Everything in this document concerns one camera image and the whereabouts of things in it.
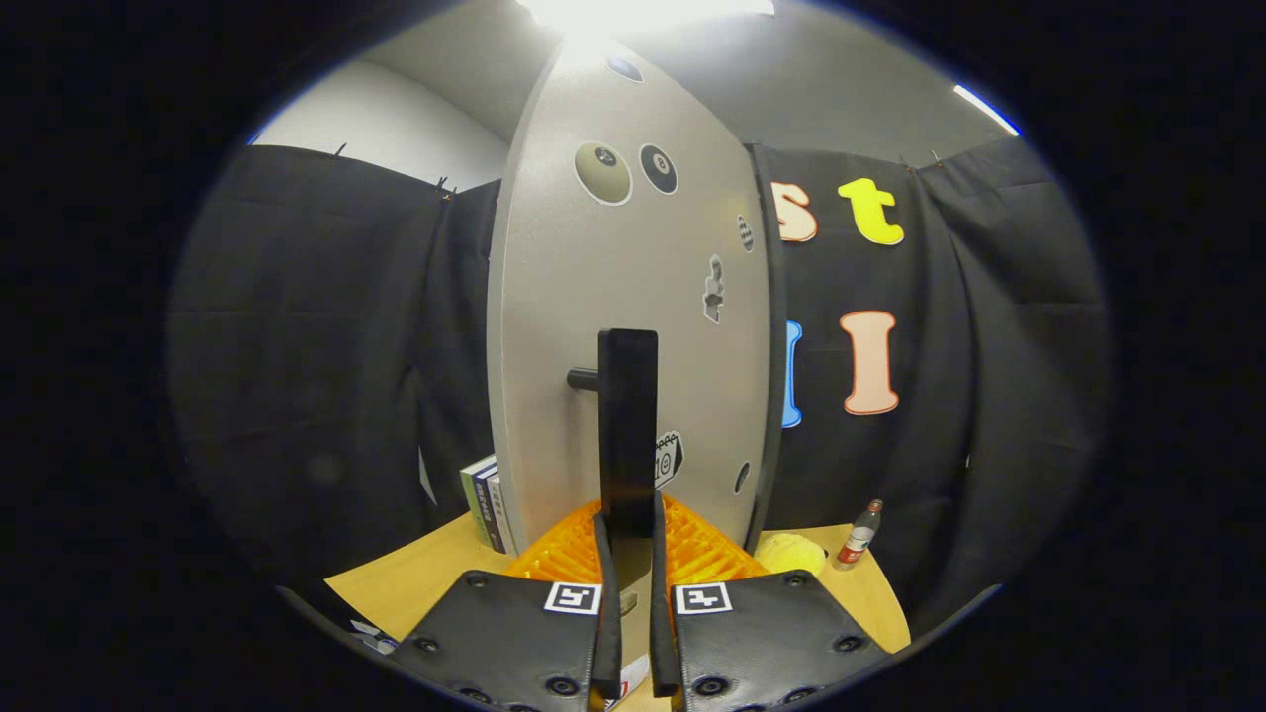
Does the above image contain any white blue tag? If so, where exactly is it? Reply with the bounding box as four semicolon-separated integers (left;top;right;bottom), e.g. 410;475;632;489
348;618;399;656

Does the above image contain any beige shoe cabinet door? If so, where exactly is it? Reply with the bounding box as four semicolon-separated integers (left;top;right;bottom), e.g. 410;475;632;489
487;35;774;560

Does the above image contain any dark blue book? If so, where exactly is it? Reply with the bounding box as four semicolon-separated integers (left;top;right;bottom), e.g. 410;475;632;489
473;463;505;553

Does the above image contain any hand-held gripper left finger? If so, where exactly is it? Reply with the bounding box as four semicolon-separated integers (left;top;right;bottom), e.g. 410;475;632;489
391;499;624;712

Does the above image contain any dark grey shoe cabinet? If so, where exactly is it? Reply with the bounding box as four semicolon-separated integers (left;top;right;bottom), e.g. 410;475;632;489
744;141;792;555

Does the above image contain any black backdrop cloth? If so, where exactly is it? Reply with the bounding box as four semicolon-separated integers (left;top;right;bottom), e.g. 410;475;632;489
168;133;1114;634

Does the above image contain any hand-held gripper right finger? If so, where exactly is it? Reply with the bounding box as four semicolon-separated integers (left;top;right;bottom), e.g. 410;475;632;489
648;492;891;712

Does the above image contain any large ceiling light panel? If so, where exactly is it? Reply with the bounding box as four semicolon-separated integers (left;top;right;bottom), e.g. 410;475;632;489
514;0;777;41

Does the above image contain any black door handle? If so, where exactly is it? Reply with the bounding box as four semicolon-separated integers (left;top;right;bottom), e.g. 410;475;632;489
567;328;660;543

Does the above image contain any yellow plush toy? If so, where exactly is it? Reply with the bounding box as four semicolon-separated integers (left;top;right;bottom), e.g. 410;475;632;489
754;531;828;578

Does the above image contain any clear plastic bottle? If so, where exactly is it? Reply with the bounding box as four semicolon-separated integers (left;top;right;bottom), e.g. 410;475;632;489
833;499;884;572

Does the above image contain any white canvas shoe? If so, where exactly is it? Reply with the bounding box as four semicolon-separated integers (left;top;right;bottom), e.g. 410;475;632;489
603;653;651;711

